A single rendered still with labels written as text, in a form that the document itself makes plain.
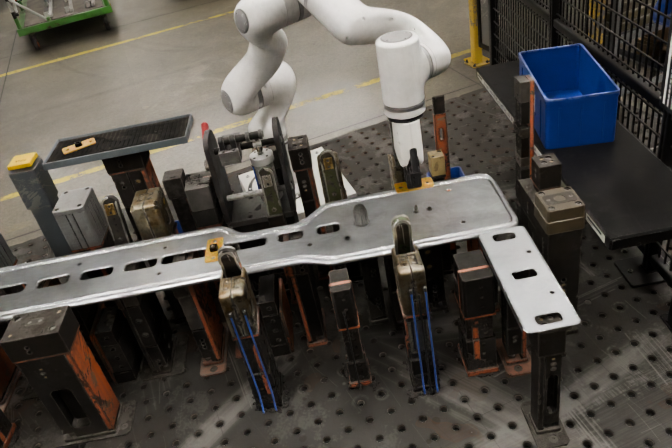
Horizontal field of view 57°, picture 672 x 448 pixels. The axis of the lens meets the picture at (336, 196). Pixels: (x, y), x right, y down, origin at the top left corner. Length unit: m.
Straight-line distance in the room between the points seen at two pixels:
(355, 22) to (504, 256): 0.55
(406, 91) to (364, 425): 0.70
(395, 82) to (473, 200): 0.37
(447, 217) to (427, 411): 0.42
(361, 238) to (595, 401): 0.58
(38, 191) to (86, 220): 0.25
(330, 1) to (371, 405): 0.86
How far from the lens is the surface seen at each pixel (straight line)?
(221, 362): 1.59
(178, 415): 1.54
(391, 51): 1.18
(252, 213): 1.58
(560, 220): 1.31
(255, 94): 1.79
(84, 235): 1.61
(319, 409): 1.44
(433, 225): 1.36
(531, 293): 1.20
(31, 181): 1.78
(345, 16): 1.28
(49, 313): 1.42
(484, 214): 1.38
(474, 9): 4.53
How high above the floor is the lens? 1.82
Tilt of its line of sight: 33 degrees down
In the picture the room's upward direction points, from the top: 11 degrees counter-clockwise
